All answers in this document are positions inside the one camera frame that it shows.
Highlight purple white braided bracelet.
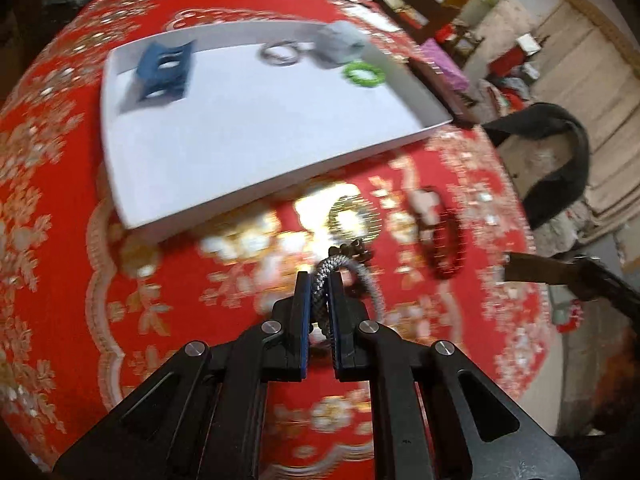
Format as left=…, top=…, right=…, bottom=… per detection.
left=259, top=39, right=303, bottom=68

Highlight dark wooden chair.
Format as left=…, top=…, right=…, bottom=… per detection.
left=373, top=0, right=461, bottom=44

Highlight white paper sheet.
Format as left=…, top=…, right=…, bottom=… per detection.
left=343, top=3, right=400, bottom=32

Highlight blue hair claw clip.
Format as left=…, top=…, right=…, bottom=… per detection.
left=136, top=41, right=194, bottom=101

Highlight grey braided rope bracelet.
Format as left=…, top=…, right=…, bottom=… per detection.
left=309, top=253, right=386, bottom=346

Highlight red floral tablecloth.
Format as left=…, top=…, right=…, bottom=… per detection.
left=1, top=0, right=553, bottom=469

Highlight green bead bracelet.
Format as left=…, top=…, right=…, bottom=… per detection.
left=342, top=58, right=388, bottom=89

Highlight red bead bracelet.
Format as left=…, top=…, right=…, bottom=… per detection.
left=422, top=206, right=469, bottom=281

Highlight brown leather wallet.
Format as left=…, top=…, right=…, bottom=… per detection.
left=406, top=58, right=480, bottom=129

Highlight white mouse-shaped hair tie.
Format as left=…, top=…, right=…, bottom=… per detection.
left=406, top=186, right=444, bottom=231

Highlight white shallow tray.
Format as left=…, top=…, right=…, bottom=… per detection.
left=100, top=21, right=451, bottom=243

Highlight purple cloth side table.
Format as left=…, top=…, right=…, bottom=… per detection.
left=420, top=38, right=470, bottom=92

